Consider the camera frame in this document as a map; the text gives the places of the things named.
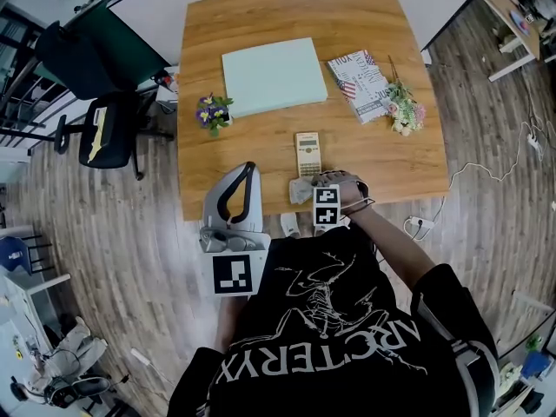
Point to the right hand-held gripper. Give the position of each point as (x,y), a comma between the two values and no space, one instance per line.
(326,204)

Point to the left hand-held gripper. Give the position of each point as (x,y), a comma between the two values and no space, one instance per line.
(232,241)

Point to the grey cloth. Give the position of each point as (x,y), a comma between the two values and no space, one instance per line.
(300,191)

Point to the beige calculator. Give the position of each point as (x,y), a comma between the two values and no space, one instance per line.
(308,152)

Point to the person's right forearm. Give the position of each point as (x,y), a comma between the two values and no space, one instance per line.
(386,241)

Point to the person's left forearm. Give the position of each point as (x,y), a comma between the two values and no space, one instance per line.
(230,324)

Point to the person's right hand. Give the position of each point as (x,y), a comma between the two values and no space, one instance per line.
(347,187)

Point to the white shoe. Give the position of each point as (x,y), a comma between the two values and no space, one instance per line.
(291,224)
(320,230)

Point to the purple flower pot plant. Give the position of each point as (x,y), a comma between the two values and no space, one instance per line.
(213,113)

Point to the white plug socket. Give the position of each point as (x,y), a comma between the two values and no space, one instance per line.
(419,222)

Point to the flag print book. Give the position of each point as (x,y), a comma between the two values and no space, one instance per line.
(358,85)

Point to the pink white flower bouquet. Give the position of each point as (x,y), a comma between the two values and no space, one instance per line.
(404,107)

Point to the pale green flat box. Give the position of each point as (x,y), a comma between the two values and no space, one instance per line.
(273,76)

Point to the black printed t-shirt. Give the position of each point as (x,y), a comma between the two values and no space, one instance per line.
(339,341)

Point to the black office chair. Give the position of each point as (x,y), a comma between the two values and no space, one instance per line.
(100,107)

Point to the white power strip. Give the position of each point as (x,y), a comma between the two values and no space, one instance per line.
(140,356)
(534,142)

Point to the dark green board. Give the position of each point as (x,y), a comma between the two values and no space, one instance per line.
(113,46)

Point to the blue chair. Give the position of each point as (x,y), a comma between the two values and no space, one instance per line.
(15,254)

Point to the white workbench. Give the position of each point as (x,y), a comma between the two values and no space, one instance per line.
(21,315)

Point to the light wooden side table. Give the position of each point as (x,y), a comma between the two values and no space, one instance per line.
(510,11)

